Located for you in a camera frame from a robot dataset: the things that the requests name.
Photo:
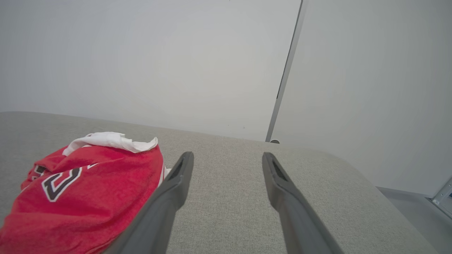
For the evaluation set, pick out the red and white jersey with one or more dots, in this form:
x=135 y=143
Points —
x=88 y=197

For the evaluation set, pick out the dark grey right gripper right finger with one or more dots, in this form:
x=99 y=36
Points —
x=293 y=215

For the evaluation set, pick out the silver metal bracket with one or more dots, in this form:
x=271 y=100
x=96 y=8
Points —
x=445 y=199

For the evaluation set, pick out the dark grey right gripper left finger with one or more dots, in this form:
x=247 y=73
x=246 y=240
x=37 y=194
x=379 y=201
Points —
x=160 y=208

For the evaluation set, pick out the grey metal wall strip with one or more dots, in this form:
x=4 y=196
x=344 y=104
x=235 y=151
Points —
x=276 y=109

